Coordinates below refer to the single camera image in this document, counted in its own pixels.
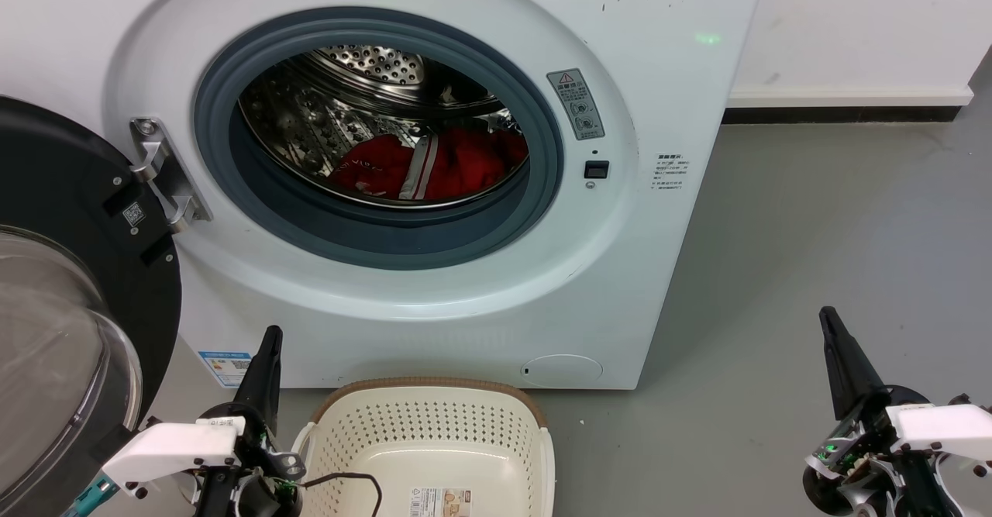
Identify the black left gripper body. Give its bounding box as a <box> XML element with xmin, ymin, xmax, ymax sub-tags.
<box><xmin>194</xmin><ymin>402</ymin><xmax>305</xmax><ymax>517</ymax></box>

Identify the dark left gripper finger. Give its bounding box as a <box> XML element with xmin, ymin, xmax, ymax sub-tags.
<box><xmin>256</xmin><ymin>326</ymin><xmax>283</xmax><ymax>433</ymax></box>
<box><xmin>234</xmin><ymin>326</ymin><xmax>274</xmax><ymax>425</ymax></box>

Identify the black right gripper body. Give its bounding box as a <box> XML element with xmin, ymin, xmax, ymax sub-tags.
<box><xmin>802</xmin><ymin>387</ymin><xmax>962</xmax><ymax>517</ymax></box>

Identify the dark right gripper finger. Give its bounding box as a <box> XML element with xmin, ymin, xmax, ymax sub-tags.
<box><xmin>829</xmin><ymin>307</ymin><xmax>886</xmax><ymax>405</ymax></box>
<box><xmin>820</xmin><ymin>307</ymin><xmax>863</xmax><ymax>420</ymax></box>

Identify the red garment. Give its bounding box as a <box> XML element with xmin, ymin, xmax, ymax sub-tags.
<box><xmin>332</xmin><ymin>128</ymin><xmax>529</xmax><ymax>202</ymax></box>

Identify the cream perforated plastic laundry basket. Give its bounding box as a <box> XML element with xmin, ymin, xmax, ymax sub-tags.
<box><xmin>291</xmin><ymin>377</ymin><xmax>556</xmax><ymax>517</ymax></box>

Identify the printed food package label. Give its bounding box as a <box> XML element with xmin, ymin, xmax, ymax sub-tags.
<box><xmin>409</xmin><ymin>488</ymin><xmax>472</xmax><ymax>517</ymax></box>

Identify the stainless steel washing machine drum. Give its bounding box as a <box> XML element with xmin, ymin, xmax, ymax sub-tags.
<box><xmin>238</xmin><ymin>44</ymin><xmax>529</xmax><ymax>209</ymax></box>

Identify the black round washer door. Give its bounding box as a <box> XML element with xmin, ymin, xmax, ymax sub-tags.
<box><xmin>0</xmin><ymin>97</ymin><xmax>183</xmax><ymax>517</ymax></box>

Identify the blue energy label sticker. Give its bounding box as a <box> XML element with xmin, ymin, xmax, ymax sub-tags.
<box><xmin>198</xmin><ymin>350</ymin><xmax>253</xmax><ymax>388</ymax></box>

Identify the grey rubber door gasket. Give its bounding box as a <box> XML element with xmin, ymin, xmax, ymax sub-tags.
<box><xmin>194</xmin><ymin>7</ymin><xmax>565</xmax><ymax>271</ymax></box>

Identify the clear glass door window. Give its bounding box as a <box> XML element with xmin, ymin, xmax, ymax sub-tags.
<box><xmin>0</xmin><ymin>226</ymin><xmax>144</xmax><ymax>502</ymax></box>

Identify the white front-load washing machine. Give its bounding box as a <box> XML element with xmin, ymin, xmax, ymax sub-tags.
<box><xmin>0</xmin><ymin>0</ymin><xmax>768</xmax><ymax>391</ymax></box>

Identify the silver metal door hinge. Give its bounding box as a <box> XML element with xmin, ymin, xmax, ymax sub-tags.
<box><xmin>129</xmin><ymin>118</ymin><xmax>212</xmax><ymax>233</ymax></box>

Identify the small printed text label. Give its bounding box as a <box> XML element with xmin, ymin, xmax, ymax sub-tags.
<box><xmin>653</xmin><ymin>153</ymin><xmax>689</xmax><ymax>192</ymax></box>

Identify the white and black baseboard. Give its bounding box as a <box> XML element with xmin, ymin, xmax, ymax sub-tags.
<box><xmin>722</xmin><ymin>87</ymin><xmax>974</xmax><ymax>124</ymax></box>

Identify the round white filter cover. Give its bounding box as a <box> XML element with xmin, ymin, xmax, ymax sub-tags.
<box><xmin>521</xmin><ymin>354</ymin><xmax>604</xmax><ymax>388</ymax></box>

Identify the grey warning sticker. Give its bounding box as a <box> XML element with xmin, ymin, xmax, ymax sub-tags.
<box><xmin>546</xmin><ymin>68</ymin><xmax>605</xmax><ymax>142</ymax></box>

